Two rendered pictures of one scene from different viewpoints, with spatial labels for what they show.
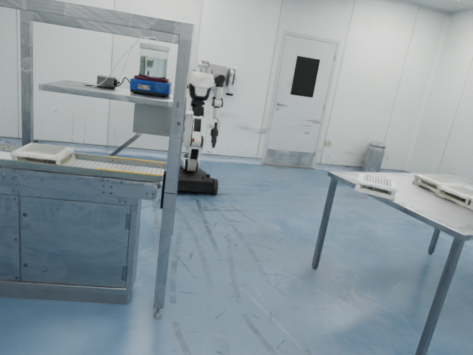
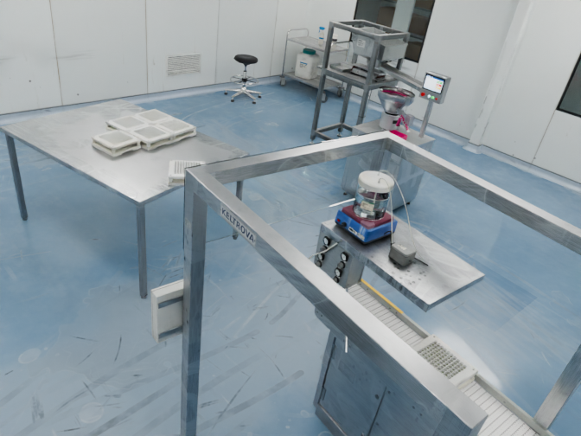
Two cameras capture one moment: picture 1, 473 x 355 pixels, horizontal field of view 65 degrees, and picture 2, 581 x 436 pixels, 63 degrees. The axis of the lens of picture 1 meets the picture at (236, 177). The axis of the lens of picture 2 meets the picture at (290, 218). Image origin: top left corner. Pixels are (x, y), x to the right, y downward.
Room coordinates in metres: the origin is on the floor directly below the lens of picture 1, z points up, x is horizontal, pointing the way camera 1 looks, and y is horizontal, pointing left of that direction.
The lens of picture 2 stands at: (3.35, 1.87, 2.38)
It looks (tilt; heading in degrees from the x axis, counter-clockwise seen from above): 32 degrees down; 236
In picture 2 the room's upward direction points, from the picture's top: 9 degrees clockwise
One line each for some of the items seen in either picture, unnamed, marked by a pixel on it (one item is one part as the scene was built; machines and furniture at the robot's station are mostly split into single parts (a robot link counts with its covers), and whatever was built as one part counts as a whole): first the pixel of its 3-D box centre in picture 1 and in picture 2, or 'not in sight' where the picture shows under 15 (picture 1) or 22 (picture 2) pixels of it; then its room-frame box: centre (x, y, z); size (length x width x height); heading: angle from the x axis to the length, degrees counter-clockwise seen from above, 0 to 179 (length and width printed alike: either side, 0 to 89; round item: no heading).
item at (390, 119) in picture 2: not in sight; (397, 112); (0.06, -1.48, 0.95); 0.49 x 0.36 x 0.37; 107
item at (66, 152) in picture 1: (44, 151); (437, 363); (1.94, 1.05, 0.88); 0.25 x 0.24 x 0.02; 8
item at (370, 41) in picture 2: not in sight; (364, 101); (-0.19, -2.31, 0.75); 1.43 x 1.06 x 1.50; 107
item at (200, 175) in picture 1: (190, 171); not in sight; (4.35, 0.57, 0.19); 0.64 x 0.52 x 0.33; 17
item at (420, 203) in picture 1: (457, 197); (128, 142); (2.62, -1.60, 0.80); 1.50 x 1.10 x 0.04; 117
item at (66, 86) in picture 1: (115, 94); (399, 251); (1.98, 0.70, 1.24); 0.62 x 0.38 x 0.04; 99
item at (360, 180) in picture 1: (376, 182); (187, 169); (2.38, -0.92, 0.88); 0.25 x 0.24 x 0.02; 161
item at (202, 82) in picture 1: (199, 84); not in sight; (4.37, 0.57, 1.23); 0.34 x 0.30 x 0.36; 107
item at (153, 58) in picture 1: (153, 59); (373, 194); (2.05, 0.53, 1.44); 0.15 x 0.15 x 0.19
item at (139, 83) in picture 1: (151, 85); (364, 221); (2.06, 0.53, 1.30); 0.21 x 0.20 x 0.09; 9
